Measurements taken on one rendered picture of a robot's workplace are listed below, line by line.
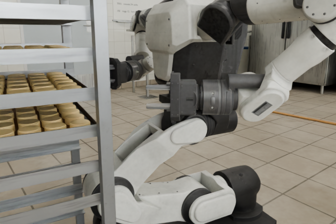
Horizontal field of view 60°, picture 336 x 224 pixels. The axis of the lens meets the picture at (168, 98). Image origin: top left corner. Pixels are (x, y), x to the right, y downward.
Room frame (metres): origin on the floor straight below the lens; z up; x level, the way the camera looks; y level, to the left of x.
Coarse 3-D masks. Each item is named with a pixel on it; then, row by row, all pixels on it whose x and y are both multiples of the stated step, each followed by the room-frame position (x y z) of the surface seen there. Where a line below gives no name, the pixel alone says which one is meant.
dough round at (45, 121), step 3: (45, 117) 0.73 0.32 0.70; (48, 117) 0.73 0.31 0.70; (51, 117) 0.73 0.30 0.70; (54, 117) 0.73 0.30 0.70; (57, 117) 0.73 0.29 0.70; (60, 117) 0.73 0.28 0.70; (42, 120) 0.71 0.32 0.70; (45, 120) 0.71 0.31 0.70; (48, 120) 0.71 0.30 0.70; (51, 120) 0.71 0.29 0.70; (54, 120) 0.71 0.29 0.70; (57, 120) 0.71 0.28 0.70; (60, 120) 0.72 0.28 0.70; (42, 123) 0.71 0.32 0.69; (45, 123) 0.70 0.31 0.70; (42, 126) 0.71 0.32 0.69
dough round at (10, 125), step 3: (0, 123) 0.68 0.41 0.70; (3, 123) 0.68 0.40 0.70; (6, 123) 0.68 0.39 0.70; (9, 123) 0.68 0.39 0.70; (12, 123) 0.68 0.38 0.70; (0, 126) 0.66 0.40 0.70; (3, 126) 0.66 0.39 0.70; (6, 126) 0.66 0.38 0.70; (9, 126) 0.66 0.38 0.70; (12, 126) 0.67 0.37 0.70; (12, 129) 0.67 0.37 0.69
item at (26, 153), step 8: (48, 144) 1.00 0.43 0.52; (56, 144) 1.01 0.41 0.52; (64, 144) 1.02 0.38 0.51; (72, 144) 1.03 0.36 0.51; (0, 152) 0.93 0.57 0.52; (8, 152) 0.94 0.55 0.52; (16, 152) 0.95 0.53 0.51; (24, 152) 0.96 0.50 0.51; (32, 152) 0.97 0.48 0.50; (40, 152) 0.98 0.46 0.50; (48, 152) 0.98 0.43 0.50; (56, 152) 0.98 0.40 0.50; (0, 160) 0.91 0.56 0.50; (8, 160) 0.91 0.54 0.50
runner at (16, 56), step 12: (48, 48) 0.62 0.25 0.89; (60, 48) 0.63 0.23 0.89; (72, 48) 0.64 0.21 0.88; (84, 48) 0.65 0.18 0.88; (0, 60) 0.58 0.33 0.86; (12, 60) 0.59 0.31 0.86; (24, 60) 0.60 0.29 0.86; (36, 60) 0.61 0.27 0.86; (48, 60) 0.62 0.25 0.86; (60, 60) 0.63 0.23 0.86; (72, 60) 0.64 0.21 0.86; (84, 60) 0.65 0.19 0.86
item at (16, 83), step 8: (48, 72) 0.96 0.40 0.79; (56, 72) 0.96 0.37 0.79; (0, 80) 0.79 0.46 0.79; (8, 80) 0.79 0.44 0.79; (16, 80) 0.79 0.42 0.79; (24, 80) 0.80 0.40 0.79; (32, 80) 0.81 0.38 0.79; (40, 80) 0.79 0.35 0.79; (48, 80) 0.79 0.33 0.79; (56, 80) 0.79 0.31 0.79; (64, 80) 0.79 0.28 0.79; (72, 80) 0.80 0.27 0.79; (0, 88) 0.67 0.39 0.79; (8, 88) 0.67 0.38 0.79; (16, 88) 0.67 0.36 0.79; (24, 88) 0.68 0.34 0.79; (32, 88) 0.71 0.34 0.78; (40, 88) 0.67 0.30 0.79; (48, 88) 0.67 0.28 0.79; (56, 88) 0.68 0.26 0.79; (64, 88) 0.67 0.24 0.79; (72, 88) 0.67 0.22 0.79
